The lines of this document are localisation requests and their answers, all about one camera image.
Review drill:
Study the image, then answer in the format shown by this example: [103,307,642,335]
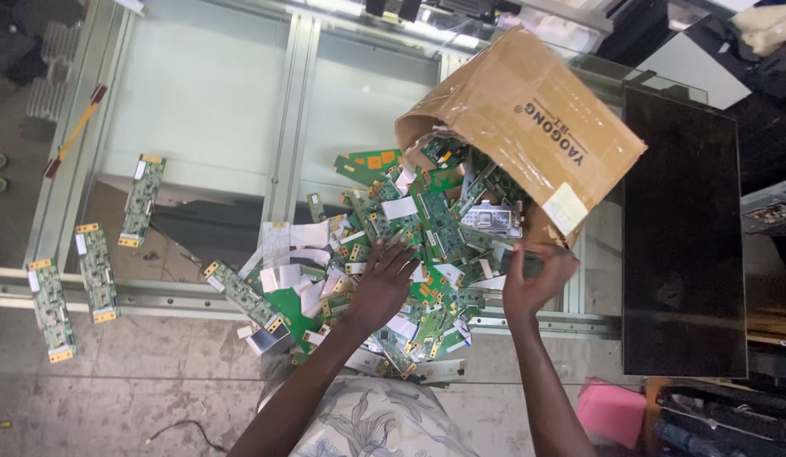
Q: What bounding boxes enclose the pile of green circuit boards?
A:
[241,135,541,388]

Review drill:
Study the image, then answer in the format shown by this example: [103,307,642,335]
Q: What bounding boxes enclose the dark grey circuit board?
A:
[498,248,547,280]

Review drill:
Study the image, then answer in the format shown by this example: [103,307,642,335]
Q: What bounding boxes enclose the small white box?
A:
[247,324,296,356]

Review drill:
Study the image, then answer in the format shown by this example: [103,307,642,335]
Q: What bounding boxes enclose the grey tray with parts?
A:
[741,179,786,237]

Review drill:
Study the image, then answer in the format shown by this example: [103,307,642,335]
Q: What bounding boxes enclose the black cable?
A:
[146,419,229,455]

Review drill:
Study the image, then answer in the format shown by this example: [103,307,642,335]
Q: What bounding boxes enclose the yellow strip with red ends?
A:
[44,84,108,179]

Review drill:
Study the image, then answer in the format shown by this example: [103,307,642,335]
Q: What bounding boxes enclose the person's right hand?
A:
[503,244,581,322]

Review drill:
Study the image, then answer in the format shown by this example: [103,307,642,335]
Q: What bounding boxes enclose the white flat ribbon cable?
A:
[261,221,331,269]

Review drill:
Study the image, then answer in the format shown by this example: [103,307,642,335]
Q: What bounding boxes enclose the long green circuit board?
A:
[75,223,121,325]
[203,260,290,335]
[118,154,167,248]
[26,258,77,364]

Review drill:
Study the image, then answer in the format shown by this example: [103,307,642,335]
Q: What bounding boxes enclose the brown taped cardboard box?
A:
[394,25,648,250]

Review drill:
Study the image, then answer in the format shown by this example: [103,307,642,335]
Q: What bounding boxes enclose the black flat display panel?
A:
[623,85,749,380]

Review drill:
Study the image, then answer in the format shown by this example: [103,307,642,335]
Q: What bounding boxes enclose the pink cloth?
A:
[576,379,648,450]

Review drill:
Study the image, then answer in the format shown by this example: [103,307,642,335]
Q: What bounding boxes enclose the person's left hand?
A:
[344,240,423,336]

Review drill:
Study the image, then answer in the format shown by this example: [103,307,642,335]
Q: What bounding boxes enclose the silver metal shield plate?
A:
[459,201,524,238]

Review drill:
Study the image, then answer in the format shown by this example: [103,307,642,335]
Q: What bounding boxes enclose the beige crumpled cloth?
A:
[731,0,786,57]

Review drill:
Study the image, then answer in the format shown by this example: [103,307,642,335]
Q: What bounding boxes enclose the black rack with clutter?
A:
[647,378,786,457]

